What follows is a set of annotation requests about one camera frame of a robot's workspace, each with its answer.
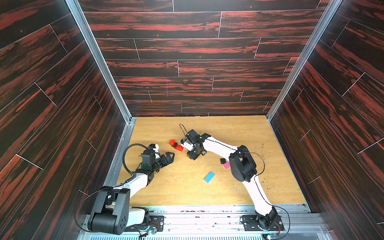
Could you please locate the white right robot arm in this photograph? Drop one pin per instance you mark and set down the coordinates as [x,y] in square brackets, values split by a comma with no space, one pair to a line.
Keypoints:
[243,169]

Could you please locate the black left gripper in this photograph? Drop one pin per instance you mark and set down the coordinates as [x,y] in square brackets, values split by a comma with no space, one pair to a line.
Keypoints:
[169,160]

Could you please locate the red 2x4 lego brick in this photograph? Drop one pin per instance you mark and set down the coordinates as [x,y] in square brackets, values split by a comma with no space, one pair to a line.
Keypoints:
[179,148]

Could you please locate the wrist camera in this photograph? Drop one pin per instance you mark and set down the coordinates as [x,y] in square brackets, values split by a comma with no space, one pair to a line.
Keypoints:
[149,157]
[193,137]

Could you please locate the aluminium corner post right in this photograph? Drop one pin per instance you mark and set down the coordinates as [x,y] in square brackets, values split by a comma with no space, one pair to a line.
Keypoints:
[320,28]

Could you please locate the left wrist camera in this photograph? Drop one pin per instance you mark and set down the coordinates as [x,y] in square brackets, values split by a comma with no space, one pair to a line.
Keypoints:
[149,157]

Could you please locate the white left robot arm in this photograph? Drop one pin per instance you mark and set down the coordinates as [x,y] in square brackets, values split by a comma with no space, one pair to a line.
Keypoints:
[112,213]

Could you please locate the aluminium corner post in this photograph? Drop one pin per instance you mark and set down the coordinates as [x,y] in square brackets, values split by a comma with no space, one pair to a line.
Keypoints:
[320,28]
[86,31]

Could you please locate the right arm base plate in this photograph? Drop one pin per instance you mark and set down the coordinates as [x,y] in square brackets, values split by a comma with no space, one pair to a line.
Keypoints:
[257,223]

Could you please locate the light blue lego plate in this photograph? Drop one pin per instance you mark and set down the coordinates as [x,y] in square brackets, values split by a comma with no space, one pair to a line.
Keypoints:
[209,177]

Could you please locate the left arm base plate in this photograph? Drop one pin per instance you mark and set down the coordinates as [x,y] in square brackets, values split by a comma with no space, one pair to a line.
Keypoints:
[152,224]

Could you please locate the aluminium front rail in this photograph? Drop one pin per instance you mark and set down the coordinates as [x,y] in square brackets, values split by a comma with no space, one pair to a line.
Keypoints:
[225,222]

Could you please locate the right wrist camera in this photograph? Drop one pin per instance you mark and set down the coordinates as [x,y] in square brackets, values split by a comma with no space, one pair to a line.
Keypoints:
[193,137]

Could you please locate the pink lego brick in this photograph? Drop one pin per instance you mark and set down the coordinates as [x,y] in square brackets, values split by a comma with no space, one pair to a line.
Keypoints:
[227,165]

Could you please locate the aluminium corner post left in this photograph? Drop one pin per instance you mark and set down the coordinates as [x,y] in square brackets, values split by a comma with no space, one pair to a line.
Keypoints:
[86,31]

